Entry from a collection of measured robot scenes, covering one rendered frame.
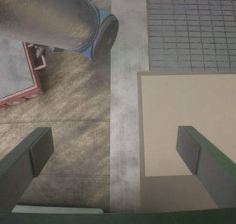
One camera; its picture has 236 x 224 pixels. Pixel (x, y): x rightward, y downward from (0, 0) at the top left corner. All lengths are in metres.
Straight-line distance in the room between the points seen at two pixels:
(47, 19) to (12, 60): 0.66
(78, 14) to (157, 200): 0.76
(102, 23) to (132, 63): 0.53
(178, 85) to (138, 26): 0.37
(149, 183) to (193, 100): 0.43
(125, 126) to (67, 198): 0.42
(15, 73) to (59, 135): 0.34
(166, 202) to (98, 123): 0.46
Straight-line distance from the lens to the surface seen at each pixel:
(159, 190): 0.83
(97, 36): 0.35
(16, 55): 0.88
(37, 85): 0.79
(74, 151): 0.83
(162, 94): 0.81
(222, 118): 0.90
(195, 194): 0.89
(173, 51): 0.94
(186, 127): 0.17
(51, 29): 0.24
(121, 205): 0.85
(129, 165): 0.80
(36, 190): 0.93
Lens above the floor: 0.79
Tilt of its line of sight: 81 degrees down
